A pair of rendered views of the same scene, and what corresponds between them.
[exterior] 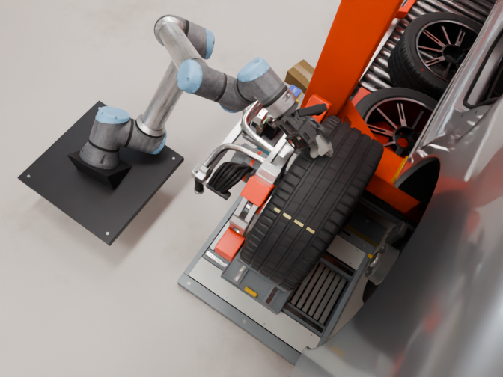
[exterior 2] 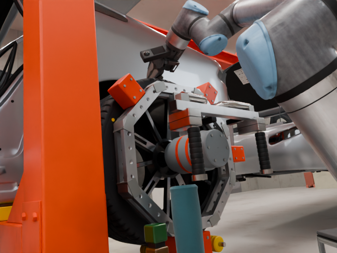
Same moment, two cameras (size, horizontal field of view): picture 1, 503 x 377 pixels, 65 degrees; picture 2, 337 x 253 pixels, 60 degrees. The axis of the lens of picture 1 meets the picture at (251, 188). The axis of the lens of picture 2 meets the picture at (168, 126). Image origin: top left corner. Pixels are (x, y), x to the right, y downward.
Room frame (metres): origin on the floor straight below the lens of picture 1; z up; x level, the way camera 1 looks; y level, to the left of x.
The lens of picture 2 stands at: (1.64, 0.44, 0.74)
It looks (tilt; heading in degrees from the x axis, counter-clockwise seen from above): 12 degrees up; 210
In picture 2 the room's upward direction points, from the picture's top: 6 degrees counter-clockwise
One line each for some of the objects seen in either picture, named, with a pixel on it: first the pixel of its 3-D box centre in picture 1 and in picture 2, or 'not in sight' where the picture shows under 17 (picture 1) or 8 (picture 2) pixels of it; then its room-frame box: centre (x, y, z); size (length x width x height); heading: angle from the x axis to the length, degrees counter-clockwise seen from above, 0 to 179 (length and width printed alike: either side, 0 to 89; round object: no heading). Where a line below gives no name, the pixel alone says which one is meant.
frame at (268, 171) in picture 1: (272, 179); (182, 155); (0.67, -0.07, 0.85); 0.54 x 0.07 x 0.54; 161
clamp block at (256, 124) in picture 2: (205, 176); (250, 126); (0.58, 0.18, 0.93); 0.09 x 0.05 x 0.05; 71
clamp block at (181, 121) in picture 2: (254, 112); (184, 119); (0.90, 0.07, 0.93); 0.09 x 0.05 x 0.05; 71
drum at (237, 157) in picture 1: (257, 170); (195, 152); (0.70, 0.00, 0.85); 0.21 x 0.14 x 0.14; 71
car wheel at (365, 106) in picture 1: (399, 146); not in sight; (1.30, -0.74, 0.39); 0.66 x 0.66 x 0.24
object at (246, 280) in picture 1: (273, 256); not in sight; (0.57, -0.22, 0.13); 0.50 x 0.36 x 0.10; 161
